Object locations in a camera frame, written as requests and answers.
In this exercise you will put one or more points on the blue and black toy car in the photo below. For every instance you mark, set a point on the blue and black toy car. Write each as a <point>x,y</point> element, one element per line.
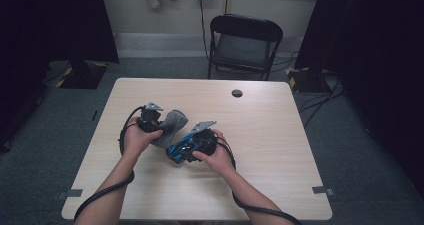
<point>181,148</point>

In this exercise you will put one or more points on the grey tape strip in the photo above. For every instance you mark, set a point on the grey tape strip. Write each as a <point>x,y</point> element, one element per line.
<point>71,193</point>
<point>323,190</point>

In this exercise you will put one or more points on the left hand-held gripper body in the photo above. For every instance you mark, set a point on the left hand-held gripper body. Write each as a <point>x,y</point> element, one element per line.
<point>148,121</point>

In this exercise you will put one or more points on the person's right hand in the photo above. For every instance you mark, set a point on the person's right hand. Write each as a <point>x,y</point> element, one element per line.
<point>220,160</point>

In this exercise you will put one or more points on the grey fluffy cloth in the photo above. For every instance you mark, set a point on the grey fluffy cloth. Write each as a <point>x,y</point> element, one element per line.
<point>171,126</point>

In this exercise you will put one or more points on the black folding chair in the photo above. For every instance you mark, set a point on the black folding chair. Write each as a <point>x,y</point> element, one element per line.
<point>245,45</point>

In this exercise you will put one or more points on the person's left hand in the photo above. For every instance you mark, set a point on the person's left hand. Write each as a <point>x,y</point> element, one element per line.
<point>133,140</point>

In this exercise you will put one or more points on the black curtain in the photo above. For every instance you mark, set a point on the black curtain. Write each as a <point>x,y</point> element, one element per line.
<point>376,51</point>
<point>40,35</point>

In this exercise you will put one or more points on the black stand base yellow tape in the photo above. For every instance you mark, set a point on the black stand base yellow tape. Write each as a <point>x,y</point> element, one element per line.
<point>83,76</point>
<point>306,81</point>

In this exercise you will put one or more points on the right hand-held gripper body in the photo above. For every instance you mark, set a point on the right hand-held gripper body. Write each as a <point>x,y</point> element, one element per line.
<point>206,141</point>

